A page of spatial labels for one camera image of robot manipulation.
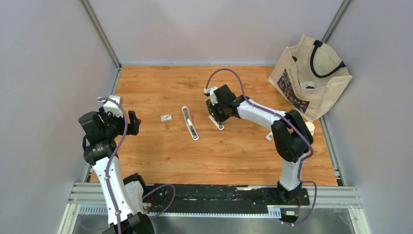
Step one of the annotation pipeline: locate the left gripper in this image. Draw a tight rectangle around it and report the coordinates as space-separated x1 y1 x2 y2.
98 107 140 139

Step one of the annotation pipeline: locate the grey green stapler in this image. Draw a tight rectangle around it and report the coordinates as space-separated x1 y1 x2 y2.
205 98 225 131

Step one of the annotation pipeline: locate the white staple box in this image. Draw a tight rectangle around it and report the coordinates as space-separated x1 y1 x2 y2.
161 114 172 122

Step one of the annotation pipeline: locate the white stapler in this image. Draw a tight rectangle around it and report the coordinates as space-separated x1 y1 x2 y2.
182 106 199 140

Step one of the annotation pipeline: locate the white staple tray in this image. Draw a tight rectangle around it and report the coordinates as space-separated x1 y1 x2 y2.
265 133 273 141

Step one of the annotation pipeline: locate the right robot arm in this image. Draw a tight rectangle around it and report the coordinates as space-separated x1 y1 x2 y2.
204 85 314 204

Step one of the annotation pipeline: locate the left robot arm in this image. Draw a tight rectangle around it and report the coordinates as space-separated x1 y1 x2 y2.
78 108 155 234

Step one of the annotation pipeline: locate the white plastic bottle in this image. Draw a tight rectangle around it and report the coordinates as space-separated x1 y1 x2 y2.
305 121 315 136

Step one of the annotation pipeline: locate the beige canvas tote bag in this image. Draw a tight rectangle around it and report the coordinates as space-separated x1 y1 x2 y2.
268 35 352 122

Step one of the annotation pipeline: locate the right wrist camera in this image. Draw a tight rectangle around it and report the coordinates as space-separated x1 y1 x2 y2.
204 86 219 105

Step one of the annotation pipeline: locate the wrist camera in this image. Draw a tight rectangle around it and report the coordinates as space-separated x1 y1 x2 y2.
98 95 124 117
204 86 219 105

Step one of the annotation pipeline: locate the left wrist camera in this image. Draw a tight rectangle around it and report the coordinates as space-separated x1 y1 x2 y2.
98 95 124 117

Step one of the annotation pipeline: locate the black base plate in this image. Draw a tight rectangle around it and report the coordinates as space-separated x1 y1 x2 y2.
143 184 310 215

